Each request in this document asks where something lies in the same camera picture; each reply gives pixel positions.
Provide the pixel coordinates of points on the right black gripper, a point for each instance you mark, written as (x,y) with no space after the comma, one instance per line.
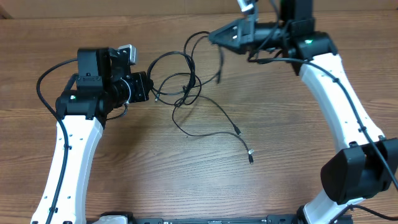
(246,38)

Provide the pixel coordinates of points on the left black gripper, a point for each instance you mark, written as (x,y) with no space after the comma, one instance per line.
(137,78)

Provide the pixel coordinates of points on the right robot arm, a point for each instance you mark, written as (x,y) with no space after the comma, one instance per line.
(365,162)

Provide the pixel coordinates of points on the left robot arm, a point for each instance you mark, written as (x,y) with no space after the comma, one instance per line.
(103,82)

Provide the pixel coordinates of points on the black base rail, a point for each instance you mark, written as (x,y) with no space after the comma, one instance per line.
(214,221)

